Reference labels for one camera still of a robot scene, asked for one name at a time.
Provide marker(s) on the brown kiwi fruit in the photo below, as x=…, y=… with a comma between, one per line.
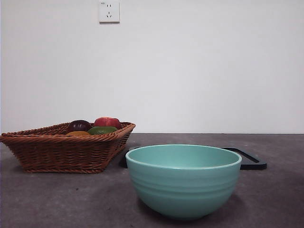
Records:
x=77, y=133

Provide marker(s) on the teal ribbed bowl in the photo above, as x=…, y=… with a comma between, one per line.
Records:
x=184, y=190

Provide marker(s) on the red fruit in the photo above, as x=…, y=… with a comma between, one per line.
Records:
x=107, y=122

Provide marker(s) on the green fruit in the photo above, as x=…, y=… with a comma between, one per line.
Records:
x=101, y=130

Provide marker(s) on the dark purple fruit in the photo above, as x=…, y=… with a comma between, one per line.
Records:
x=78, y=125

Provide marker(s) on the brown wicker basket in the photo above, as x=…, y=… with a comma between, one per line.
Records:
x=59, y=152

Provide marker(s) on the black rectangular tray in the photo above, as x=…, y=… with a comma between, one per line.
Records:
x=253, y=165

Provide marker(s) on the white wall socket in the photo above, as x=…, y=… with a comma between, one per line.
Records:
x=109, y=12

